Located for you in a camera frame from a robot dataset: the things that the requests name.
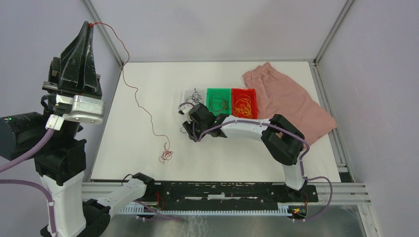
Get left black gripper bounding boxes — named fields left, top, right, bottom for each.
left=46, top=17, right=105, bottom=119

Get dark blue cables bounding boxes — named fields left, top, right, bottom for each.
left=186, top=87, right=204, bottom=105

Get red cables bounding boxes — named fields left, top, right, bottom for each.
left=209, top=93, right=230, bottom=114

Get yellow cable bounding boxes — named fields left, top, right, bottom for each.
left=233, top=94, right=254, bottom=119

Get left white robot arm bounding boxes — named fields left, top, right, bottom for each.
left=0, top=22, right=156, bottom=237

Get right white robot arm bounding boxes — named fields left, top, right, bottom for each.
left=178, top=102, right=310, bottom=201

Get clear plastic bin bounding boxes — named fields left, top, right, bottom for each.
left=180, top=88, right=207, bottom=105

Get green plastic bin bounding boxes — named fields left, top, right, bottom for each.
left=206, top=88, right=232, bottom=116

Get red plastic bin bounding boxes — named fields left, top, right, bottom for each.
left=231, top=88, right=258, bottom=119

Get pink cloth shorts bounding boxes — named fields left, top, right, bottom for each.
left=243, top=62, right=337, bottom=145

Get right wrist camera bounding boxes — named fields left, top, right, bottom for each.
left=178, top=102, right=195, bottom=115

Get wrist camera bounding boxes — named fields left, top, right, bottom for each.
left=45, top=95, right=106, bottom=131
left=178, top=102, right=195, bottom=115

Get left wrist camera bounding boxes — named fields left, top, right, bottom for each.
left=45, top=95, right=106, bottom=131

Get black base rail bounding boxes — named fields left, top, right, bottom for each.
left=138, top=181, right=319, bottom=211

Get white slotted cable duct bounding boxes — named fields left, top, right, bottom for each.
left=119, top=203, right=292, bottom=217

